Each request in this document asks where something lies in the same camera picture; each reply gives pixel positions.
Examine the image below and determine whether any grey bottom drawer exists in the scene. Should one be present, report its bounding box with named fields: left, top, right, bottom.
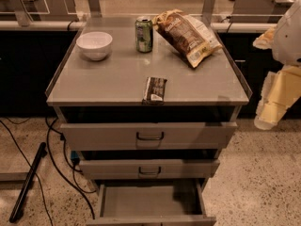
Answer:
left=87, top=179, right=216, bottom=226

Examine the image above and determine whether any grey drawer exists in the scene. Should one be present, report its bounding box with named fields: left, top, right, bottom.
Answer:
left=79, top=149, right=220, bottom=180
left=59, top=105, right=243, bottom=152
left=87, top=179, right=216, bottom=226

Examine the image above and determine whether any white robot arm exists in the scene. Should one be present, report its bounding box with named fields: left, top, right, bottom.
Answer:
left=253, top=0, right=301, bottom=130

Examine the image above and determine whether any grey top drawer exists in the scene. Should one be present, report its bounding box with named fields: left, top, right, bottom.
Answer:
left=59, top=105, right=243, bottom=152

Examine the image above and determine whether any grey drawer cabinet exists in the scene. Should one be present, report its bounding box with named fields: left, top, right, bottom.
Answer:
left=44, top=15, right=253, bottom=205

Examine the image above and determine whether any grey middle drawer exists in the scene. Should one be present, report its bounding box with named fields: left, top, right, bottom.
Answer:
left=79, top=149, right=220, bottom=180

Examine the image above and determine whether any grey background desk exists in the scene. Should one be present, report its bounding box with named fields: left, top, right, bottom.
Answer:
left=230, top=0, right=295, bottom=24

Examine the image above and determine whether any brown chip bag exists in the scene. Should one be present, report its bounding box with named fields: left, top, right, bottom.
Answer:
left=152, top=9, right=222, bottom=68

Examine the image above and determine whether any dark snack bar wrapper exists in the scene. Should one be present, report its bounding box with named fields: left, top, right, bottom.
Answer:
left=142, top=77, right=167, bottom=105

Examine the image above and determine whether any green soda can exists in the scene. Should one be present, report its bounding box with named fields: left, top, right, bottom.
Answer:
left=135, top=16, right=153, bottom=53

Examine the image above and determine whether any white ceramic bowl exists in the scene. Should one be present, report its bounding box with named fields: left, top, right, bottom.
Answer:
left=76, top=31, right=113, bottom=61

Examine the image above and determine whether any blue plug adapter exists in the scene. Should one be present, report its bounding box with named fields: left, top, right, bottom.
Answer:
left=71, top=151, right=80, bottom=165

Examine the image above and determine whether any black bar on floor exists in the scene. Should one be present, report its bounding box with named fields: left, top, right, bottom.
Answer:
left=9, top=142, right=47, bottom=223

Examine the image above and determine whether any thin black floor cable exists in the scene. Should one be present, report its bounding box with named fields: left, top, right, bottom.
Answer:
left=0, top=117, right=55, bottom=226

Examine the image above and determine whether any white horizontal rail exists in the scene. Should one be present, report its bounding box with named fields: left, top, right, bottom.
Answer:
left=0, top=21, right=275, bottom=33

